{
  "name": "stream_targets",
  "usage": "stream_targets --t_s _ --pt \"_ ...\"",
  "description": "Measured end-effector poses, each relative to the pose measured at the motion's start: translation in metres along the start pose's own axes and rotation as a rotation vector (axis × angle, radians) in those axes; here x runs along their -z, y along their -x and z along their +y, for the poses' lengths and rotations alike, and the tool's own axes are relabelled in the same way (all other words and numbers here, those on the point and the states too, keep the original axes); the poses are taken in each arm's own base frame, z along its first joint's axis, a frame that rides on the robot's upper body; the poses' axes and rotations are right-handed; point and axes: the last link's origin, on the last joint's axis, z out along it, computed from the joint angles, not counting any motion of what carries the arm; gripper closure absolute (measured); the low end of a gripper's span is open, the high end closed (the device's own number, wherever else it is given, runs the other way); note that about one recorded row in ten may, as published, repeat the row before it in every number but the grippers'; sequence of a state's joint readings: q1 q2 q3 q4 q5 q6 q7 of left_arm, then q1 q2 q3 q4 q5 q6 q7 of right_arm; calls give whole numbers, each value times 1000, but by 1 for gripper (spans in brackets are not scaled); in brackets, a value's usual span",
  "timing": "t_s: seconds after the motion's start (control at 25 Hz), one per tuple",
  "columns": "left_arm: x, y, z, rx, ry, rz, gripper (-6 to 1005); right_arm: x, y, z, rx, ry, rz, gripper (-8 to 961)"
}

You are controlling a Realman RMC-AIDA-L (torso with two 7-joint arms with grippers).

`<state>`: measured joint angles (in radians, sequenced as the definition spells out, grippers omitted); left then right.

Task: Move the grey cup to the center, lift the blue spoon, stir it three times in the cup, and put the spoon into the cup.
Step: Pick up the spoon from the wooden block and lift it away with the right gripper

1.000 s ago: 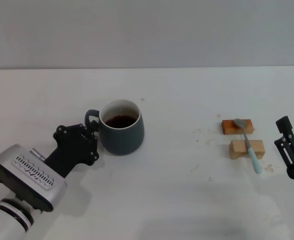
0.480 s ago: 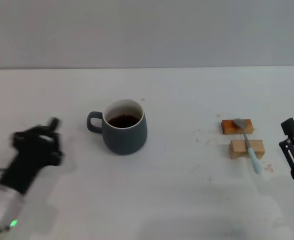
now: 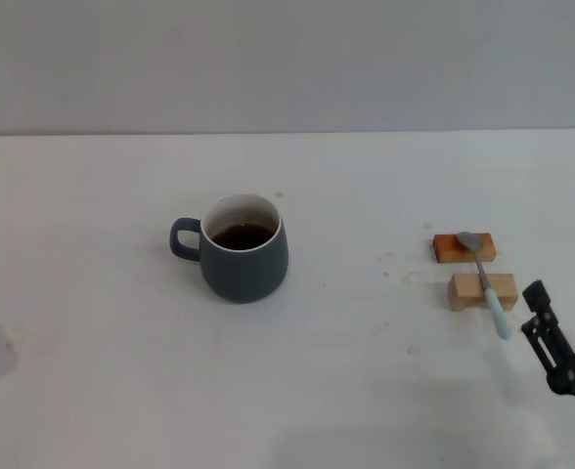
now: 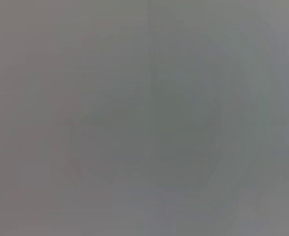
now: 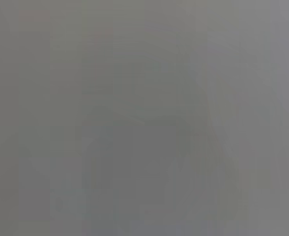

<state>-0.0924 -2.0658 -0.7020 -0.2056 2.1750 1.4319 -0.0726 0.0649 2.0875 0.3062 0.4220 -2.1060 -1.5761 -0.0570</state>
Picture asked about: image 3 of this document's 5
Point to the dark grey ceramic coffee mug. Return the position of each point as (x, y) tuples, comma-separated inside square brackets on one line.
[(243, 273)]

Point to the light notched wooden block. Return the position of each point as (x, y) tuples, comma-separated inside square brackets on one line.
[(463, 289)]

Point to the brown stained wooden block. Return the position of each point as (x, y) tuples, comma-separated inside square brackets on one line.
[(444, 250)]

